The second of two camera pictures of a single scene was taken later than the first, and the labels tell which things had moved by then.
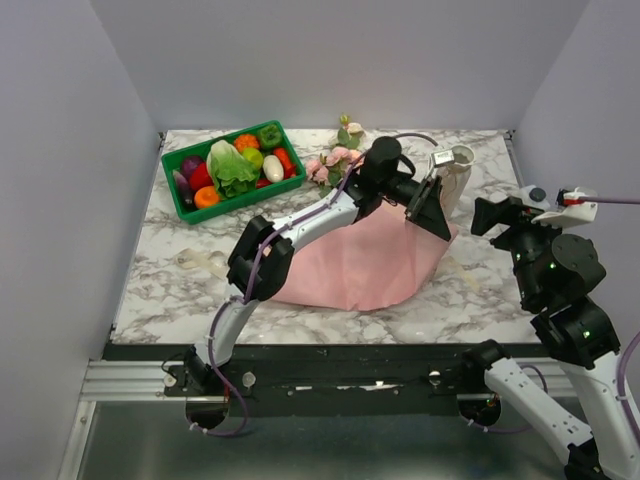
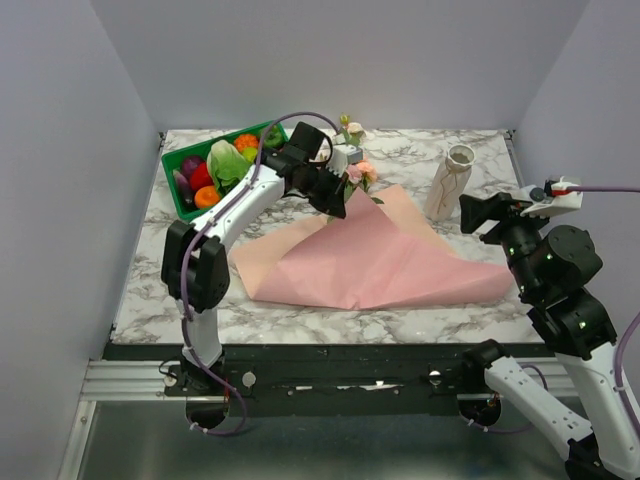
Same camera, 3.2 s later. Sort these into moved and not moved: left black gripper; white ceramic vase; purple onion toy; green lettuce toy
Moved: left black gripper
Not moved: purple onion toy; white ceramic vase; green lettuce toy
